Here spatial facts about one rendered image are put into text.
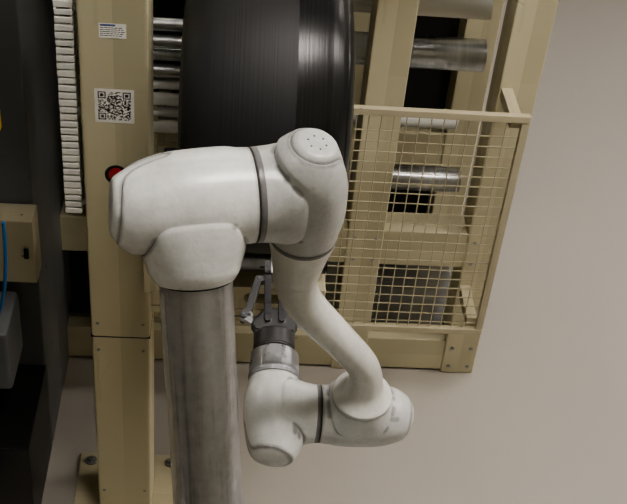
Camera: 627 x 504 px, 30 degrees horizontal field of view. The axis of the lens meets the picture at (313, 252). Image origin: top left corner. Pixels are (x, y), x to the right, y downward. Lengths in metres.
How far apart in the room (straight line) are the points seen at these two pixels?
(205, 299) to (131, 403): 1.24
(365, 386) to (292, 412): 0.14
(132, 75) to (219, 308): 0.77
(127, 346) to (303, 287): 1.01
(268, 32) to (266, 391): 0.63
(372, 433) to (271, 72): 0.65
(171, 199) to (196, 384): 0.27
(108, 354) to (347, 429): 0.84
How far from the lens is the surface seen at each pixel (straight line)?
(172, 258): 1.52
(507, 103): 2.88
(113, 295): 2.55
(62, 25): 2.21
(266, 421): 1.97
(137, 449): 2.89
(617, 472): 3.39
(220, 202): 1.50
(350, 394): 1.96
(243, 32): 2.07
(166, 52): 2.67
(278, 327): 2.08
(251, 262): 2.37
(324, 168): 1.51
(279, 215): 1.53
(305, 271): 1.66
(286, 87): 2.05
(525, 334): 3.72
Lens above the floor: 2.40
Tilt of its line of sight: 38 degrees down
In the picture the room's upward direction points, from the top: 6 degrees clockwise
